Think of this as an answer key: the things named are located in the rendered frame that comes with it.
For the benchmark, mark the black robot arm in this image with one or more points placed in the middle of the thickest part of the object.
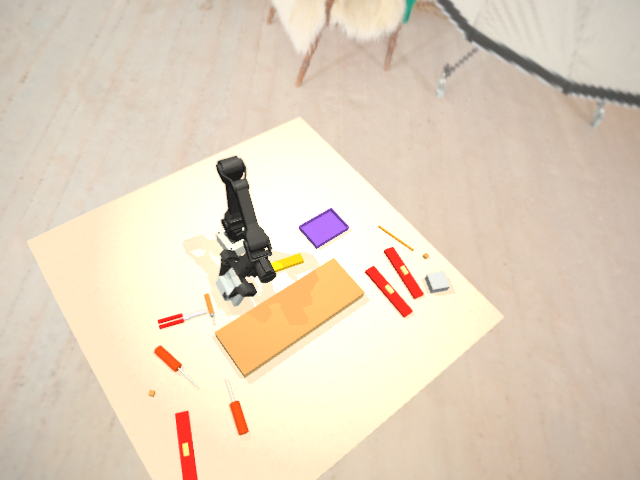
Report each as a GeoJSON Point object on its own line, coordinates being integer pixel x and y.
{"type": "Point", "coordinates": [240, 213]}

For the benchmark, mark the red flat block with small yellow cube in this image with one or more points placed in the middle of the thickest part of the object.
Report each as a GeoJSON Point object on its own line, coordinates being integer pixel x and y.
{"type": "Point", "coordinates": [185, 444]}
{"type": "Point", "coordinates": [390, 293]}
{"type": "Point", "coordinates": [403, 272]}

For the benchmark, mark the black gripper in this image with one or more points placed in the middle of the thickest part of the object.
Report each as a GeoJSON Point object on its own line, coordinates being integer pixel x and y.
{"type": "Point", "coordinates": [241, 269]}

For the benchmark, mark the orange flat panel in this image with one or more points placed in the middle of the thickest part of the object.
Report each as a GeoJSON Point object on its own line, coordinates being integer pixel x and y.
{"type": "Point", "coordinates": [267, 330]}

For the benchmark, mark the yellow rectangular bar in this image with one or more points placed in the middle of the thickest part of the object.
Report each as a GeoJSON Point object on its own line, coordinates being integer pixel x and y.
{"type": "Point", "coordinates": [287, 262]}

